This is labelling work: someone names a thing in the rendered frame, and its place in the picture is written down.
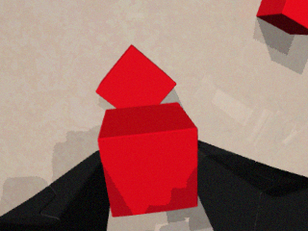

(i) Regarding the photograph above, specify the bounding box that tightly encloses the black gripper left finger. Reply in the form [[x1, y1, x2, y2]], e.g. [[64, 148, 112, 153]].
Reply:
[[0, 150, 111, 231]]

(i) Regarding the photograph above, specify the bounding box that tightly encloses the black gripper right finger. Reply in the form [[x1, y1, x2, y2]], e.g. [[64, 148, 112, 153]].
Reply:
[[197, 140, 308, 231]]

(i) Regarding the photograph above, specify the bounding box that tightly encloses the red cube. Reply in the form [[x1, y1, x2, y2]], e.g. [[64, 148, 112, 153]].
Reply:
[[257, 0, 308, 35], [96, 45, 177, 109], [99, 103, 197, 218]]

